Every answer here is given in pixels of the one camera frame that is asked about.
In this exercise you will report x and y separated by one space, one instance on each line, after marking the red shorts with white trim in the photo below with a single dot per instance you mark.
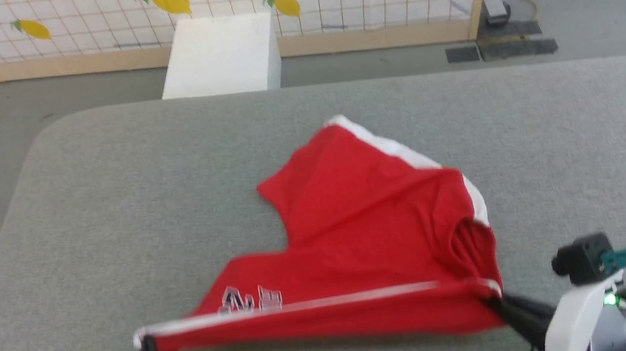
373 235

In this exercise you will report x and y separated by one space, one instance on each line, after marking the grey fabric sofa cushion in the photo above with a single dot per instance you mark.
108 233

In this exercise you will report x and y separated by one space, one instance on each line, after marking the white rectangular box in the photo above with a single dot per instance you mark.
222 58

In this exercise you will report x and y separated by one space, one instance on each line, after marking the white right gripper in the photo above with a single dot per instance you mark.
580 315

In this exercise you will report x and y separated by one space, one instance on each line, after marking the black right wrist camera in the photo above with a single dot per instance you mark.
580 258

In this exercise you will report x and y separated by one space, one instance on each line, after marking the large black floor mat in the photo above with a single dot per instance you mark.
518 42

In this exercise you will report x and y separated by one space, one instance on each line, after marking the small black floor mat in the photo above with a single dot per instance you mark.
462 54

